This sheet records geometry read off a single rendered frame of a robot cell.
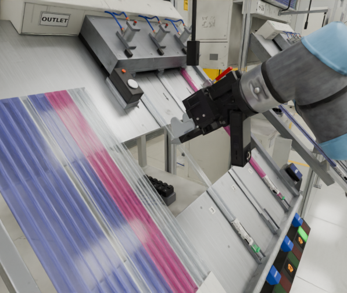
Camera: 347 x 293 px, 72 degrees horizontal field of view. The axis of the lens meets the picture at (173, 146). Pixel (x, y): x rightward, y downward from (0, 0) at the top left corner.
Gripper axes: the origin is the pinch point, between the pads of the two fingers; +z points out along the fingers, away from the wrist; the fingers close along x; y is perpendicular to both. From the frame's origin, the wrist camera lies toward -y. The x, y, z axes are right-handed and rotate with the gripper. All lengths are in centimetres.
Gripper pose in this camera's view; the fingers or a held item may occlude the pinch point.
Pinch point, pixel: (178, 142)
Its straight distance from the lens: 55.4
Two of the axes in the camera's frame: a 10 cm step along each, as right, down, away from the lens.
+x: -6.1, 3.1, -7.3
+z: -6.6, 3.1, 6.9
